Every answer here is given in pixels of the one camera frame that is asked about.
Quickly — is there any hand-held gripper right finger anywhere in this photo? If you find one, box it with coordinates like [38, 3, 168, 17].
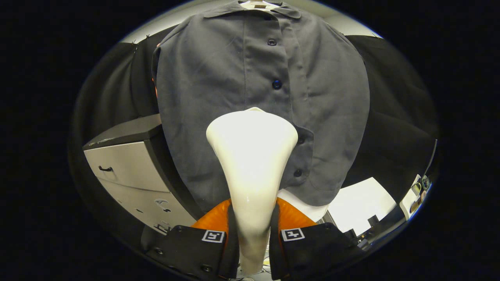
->
[269, 197, 366, 281]

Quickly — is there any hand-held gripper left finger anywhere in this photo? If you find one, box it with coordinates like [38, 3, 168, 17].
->
[145, 198, 239, 281]

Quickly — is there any white garment steamer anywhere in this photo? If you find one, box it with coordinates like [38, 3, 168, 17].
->
[206, 107, 298, 276]

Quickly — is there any grey button-up shirt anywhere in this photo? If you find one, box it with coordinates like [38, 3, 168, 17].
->
[152, 0, 370, 213]

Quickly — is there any white mannequin torso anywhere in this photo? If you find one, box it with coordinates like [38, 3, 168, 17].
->
[239, 0, 329, 223]

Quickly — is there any white table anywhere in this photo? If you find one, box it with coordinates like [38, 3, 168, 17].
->
[327, 178, 397, 235]

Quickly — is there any grey cabinet with dark top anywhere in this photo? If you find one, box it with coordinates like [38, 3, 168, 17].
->
[83, 114, 204, 235]

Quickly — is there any black curved bar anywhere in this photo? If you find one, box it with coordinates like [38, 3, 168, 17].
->
[423, 139, 438, 182]

